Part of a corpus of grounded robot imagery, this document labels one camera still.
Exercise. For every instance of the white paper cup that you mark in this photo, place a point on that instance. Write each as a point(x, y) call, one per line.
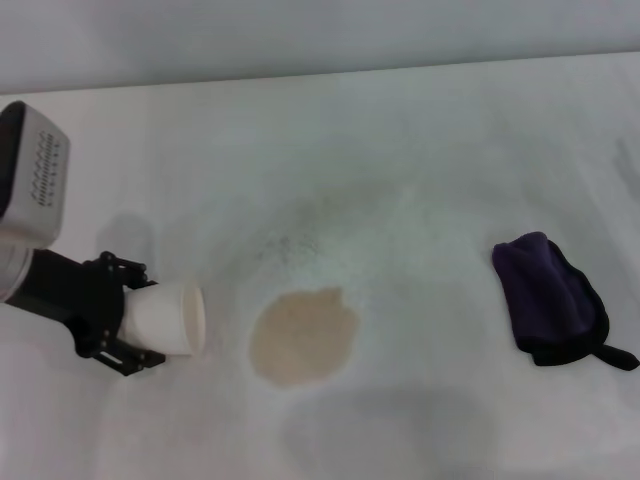
point(160, 317)

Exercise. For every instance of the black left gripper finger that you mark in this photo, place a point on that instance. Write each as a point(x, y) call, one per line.
point(125, 357)
point(125, 272)

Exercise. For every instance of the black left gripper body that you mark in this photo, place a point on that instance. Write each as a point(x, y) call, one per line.
point(75, 295)

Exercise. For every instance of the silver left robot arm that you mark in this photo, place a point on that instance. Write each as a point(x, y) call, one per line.
point(11, 265)

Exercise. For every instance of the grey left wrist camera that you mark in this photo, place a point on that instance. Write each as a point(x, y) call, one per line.
point(30, 170)

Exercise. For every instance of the purple rag with black trim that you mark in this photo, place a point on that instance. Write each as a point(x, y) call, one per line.
point(545, 295)

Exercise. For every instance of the brown water stain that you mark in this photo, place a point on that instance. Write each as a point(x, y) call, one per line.
point(302, 337)

